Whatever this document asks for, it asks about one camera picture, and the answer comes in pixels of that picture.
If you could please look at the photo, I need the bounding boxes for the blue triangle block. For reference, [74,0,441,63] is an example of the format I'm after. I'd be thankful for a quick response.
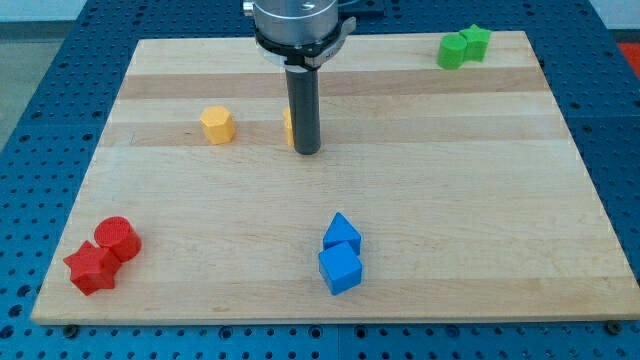
[322,212,363,255]

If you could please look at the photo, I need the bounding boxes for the red cylinder block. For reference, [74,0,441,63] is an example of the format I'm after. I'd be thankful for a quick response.
[94,216,142,262]

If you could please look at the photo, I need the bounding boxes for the yellow hexagon block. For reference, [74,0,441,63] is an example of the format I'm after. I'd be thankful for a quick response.
[200,105,236,145]

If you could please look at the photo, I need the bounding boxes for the green star block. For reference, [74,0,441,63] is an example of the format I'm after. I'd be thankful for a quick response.
[459,24,492,62]

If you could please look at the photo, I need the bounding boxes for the green cylinder block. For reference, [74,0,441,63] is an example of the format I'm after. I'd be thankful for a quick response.
[437,34,467,70]

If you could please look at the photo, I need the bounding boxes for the red star block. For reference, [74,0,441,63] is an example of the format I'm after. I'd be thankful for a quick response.
[63,241,122,296]

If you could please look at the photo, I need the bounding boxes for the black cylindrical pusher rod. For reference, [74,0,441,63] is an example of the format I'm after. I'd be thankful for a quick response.
[285,70,321,155]

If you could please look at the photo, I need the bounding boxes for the wooden board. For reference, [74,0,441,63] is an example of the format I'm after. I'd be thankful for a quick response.
[31,31,639,325]

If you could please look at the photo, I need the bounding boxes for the blue cube block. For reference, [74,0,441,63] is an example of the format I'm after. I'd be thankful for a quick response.
[318,243,363,295]

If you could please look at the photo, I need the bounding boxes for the yellow block behind rod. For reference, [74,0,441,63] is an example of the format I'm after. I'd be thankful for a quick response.
[282,107,294,147]

